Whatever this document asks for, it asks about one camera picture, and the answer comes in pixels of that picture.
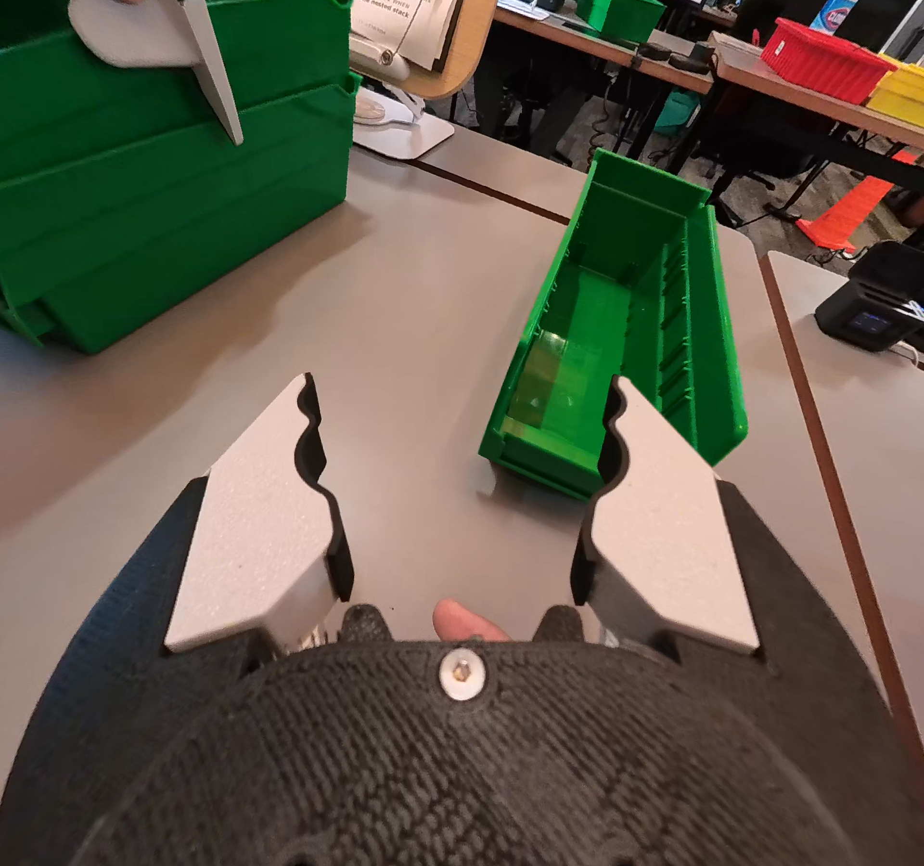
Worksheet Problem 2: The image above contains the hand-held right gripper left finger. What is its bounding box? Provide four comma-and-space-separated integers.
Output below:
164, 374, 355, 655

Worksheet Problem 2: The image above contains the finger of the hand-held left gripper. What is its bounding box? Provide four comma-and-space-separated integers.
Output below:
68, 0, 246, 146

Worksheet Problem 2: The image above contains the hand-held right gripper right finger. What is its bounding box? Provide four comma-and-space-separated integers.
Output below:
571, 378, 762, 658

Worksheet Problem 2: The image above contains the person's right hand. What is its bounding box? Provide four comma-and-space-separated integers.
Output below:
434, 599, 509, 645

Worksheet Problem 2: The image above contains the black charger box with display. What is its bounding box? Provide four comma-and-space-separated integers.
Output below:
815, 241, 924, 354

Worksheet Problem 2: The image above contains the orange traffic cone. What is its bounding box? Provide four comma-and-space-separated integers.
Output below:
797, 152, 918, 253

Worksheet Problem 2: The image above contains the black office chair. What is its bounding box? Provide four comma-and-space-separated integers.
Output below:
679, 79, 824, 232

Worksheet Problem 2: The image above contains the teal bag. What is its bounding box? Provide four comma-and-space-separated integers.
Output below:
653, 87, 701, 133

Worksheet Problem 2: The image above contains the wooden-top table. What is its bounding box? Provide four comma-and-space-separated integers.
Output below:
491, 0, 716, 159
708, 36, 924, 232

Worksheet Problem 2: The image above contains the black small device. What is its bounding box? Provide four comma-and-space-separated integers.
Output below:
636, 36, 716, 70

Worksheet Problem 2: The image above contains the red plastic bin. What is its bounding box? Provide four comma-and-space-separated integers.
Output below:
763, 19, 896, 106

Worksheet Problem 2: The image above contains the yellow plastic bin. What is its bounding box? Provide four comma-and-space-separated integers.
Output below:
867, 61, 924, 128

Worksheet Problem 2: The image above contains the white canister blue label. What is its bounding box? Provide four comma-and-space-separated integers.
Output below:
809, 0, 864, 37

